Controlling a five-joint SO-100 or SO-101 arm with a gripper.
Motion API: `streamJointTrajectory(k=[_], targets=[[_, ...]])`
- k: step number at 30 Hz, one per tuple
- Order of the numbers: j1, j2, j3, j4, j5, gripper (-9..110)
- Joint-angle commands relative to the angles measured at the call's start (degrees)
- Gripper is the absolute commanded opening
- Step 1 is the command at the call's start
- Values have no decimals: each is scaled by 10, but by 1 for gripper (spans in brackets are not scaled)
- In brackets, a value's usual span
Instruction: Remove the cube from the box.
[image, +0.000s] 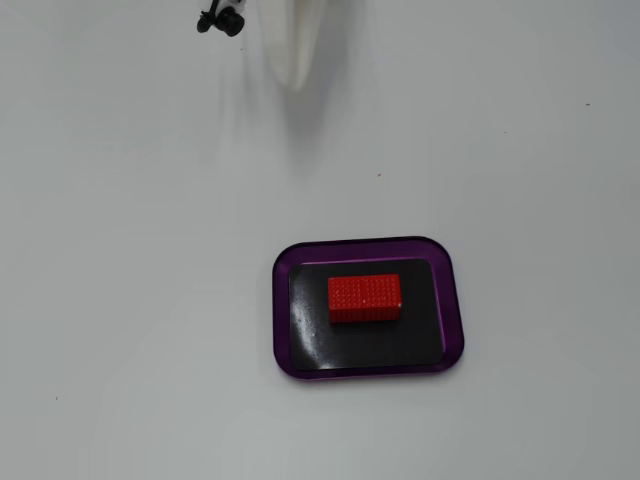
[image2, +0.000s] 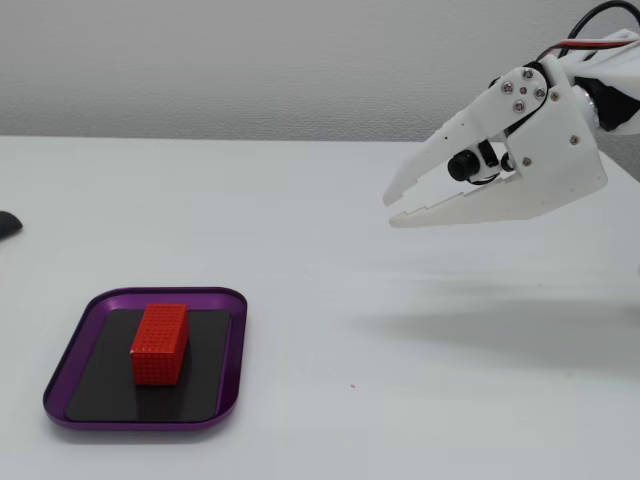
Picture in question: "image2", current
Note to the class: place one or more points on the purple metal tray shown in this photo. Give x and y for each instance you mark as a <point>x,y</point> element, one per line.
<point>150,295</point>

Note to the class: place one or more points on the black tray mat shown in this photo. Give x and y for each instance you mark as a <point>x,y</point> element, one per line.
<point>100,380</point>

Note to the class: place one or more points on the dark rounded object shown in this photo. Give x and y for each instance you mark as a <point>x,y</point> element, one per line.
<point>9,224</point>

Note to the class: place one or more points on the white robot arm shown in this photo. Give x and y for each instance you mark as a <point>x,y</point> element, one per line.
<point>615,55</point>

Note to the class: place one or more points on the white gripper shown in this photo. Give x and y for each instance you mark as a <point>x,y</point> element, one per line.
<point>552,150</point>

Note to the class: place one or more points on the red studded block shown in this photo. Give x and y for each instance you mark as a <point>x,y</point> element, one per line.
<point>160,350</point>

